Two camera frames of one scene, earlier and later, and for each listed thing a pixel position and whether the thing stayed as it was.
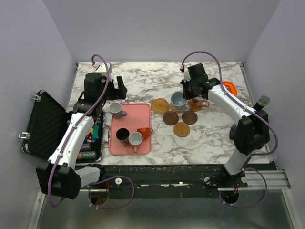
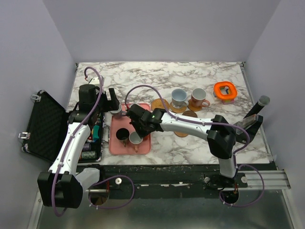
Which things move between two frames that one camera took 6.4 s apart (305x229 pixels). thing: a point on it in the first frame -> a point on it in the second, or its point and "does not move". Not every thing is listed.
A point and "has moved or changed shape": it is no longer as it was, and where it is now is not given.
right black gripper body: x=187 y=89 -> x=133 y=112
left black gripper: x=120 y=93 -> x=112 y=104
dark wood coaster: x=189 y=117 does not move
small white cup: x=115 y=109 does not move
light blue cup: x=178 y=101 has moved or changed shape
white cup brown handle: x=135 y=138 does not move
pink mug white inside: x=198 y=102 does not move
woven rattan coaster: x=160 y=106 does not move
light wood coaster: x=190 y=107 does not move
